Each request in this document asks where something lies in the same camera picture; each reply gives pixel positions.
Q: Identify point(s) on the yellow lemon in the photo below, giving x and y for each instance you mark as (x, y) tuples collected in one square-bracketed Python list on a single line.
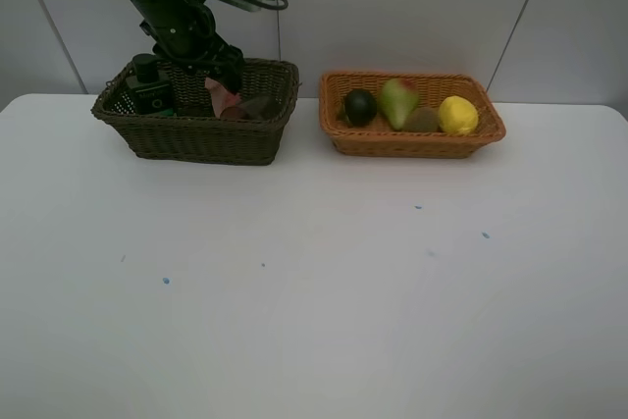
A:
[(458, 116)]

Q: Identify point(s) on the translucent pink plastic cup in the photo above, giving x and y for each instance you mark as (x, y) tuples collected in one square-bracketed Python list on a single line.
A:
[(260, 108)]

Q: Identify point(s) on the pink bottle white cap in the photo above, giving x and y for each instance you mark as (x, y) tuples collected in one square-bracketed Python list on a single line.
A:
[(225, 105)]

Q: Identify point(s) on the orange wicker basket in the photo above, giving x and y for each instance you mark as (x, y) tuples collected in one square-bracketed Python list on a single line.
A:
[(379, 140)]

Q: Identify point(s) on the dark green pump bottle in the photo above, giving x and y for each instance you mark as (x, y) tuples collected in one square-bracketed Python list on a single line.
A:
[(150, 88)]

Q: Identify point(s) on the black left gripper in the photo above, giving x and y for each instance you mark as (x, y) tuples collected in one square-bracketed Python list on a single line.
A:
[(186, 35)]

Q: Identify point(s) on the dark brown wicker basket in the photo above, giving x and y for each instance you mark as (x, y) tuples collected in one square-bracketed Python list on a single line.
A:
[(193, 134)]

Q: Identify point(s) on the dark green mangosteen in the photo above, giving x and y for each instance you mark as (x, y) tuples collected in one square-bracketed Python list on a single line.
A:
[(359, 108)]

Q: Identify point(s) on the green pear red blush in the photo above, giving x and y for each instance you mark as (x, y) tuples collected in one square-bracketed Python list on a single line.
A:
[(397, 99)]

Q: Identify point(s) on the brown kiwi fruit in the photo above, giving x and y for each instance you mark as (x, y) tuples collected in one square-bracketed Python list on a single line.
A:
[(422, 120)]

